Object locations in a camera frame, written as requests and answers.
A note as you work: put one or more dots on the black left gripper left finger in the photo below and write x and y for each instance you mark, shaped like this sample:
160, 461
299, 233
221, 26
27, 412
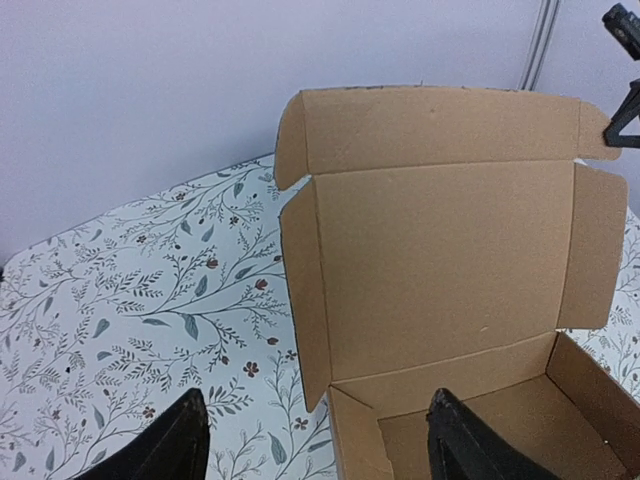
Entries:
174, 446

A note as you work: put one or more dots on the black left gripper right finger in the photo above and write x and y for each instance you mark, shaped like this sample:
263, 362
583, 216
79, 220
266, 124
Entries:
462, 446

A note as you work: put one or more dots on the right aluminium frame post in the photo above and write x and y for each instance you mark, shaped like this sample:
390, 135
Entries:
539, 44

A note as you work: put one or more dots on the floral patterned table mat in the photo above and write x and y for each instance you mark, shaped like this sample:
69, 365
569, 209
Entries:
104, 329

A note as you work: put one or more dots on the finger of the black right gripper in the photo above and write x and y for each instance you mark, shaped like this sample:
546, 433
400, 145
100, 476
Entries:
628, 111

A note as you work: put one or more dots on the brown cardboard box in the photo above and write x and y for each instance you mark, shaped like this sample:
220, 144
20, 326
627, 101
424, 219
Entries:
450, 238

